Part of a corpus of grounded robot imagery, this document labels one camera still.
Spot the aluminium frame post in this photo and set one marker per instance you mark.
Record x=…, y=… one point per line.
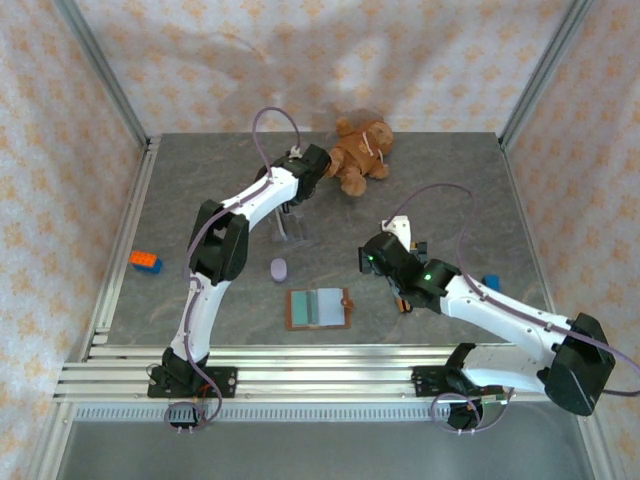
x=47, y=445
x=100, y=70
x=545, y=70
x=595, y=440

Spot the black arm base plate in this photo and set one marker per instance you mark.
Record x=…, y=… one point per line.
x=425, y=382
x=225, y=382

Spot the orange toy brick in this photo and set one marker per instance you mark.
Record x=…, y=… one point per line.
x=142, y=257

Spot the blue and black block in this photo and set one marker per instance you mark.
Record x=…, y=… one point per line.
x=492, y=281

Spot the brown teddy bear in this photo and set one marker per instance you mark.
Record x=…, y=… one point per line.
x=365, y=150

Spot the teal credit card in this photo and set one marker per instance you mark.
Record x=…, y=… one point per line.
x=300, y=307

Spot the orange pen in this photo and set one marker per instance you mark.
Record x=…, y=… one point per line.
x=401, y=306

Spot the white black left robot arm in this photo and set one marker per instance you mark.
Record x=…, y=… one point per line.
x=210, y=310

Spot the blue toy brick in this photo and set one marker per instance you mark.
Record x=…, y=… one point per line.
x=152, y=269

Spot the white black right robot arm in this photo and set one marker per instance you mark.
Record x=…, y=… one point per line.
x=500, y=312

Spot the brown notebook with green cover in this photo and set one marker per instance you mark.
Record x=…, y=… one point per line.
x=327, y=307

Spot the aluminium side rail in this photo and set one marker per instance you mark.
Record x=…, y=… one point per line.
x=125, y=240
x=530, y=240

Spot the aluminium rail bed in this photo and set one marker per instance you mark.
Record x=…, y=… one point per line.
x=325, y=370

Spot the clear acrylic card stand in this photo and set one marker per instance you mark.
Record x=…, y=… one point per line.
x=297, y=232

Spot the purple oval eraser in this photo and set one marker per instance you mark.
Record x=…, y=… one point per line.
x=279, y=269

